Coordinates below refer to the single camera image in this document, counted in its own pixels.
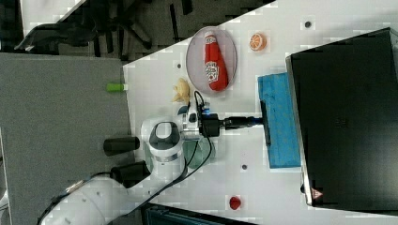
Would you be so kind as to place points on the blue metal frame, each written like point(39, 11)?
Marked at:
point(155, 214)

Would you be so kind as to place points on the orange slice toy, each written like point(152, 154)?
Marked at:
point(258, 42)

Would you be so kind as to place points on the red ketchup bottle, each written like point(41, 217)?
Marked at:
point(215, 68)

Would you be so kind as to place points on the red strawberry toy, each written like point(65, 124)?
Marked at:
point(235, 203)

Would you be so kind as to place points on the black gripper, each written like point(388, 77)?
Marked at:
point(211, 125)

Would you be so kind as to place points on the green cup with handle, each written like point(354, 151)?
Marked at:
point(195, 152)

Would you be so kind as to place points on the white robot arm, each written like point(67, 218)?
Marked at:
point(103, 197)

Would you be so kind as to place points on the silver black toaster oven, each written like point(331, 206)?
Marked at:
point(333, 114)

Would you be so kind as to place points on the black cylinder lower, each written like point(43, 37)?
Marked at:
point(130, 175)

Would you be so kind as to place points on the black cylinder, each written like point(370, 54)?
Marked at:
point(116, 146)
point(130, 175)

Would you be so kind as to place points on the yellow banana peel toy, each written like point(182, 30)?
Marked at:
point(182, 91)

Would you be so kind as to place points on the black cylinder upper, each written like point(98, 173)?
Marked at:
point(116, 146)

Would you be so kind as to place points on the grey round plate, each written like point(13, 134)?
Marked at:
point(195, 58)

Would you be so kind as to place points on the small blue bowl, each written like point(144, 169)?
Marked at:
point(182, 110)

